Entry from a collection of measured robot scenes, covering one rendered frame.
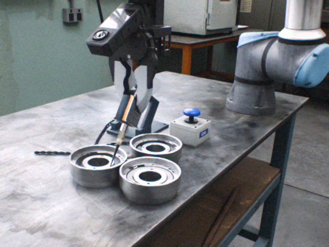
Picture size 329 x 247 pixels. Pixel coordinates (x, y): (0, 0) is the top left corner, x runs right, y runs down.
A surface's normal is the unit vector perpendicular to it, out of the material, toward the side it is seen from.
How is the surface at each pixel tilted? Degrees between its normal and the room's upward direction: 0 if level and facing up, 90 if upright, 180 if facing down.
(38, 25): 90
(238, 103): 73
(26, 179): 0
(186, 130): 90
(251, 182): 0
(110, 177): 90
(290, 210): 0
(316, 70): 97
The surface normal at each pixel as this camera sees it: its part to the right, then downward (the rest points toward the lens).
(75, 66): 0.82, 0.23
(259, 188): 0.04, -0.93
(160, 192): 0.35, 0.35
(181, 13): -0.56, 0.27
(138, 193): -0.32, 0.33
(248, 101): -0.31, 0.03
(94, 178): 0.03, 0.36
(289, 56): -0.74, 0.32
